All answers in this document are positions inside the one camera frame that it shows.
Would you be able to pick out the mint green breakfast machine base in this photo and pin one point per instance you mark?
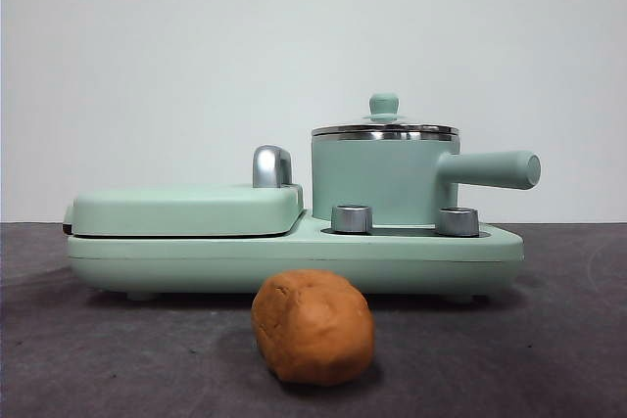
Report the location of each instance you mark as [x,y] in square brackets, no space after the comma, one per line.
[294,261]

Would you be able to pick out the brown potato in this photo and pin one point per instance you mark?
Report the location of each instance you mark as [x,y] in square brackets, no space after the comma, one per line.
[313,330]

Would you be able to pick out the glass lid with green knob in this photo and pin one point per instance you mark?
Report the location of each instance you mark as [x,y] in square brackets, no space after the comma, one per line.
[385,104]

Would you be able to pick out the silver control knob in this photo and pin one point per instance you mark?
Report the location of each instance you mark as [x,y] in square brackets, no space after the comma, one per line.
[352,218]
[458,222]

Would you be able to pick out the mint green griddle cover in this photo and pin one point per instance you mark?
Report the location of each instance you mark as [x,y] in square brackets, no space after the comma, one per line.
[186,212]

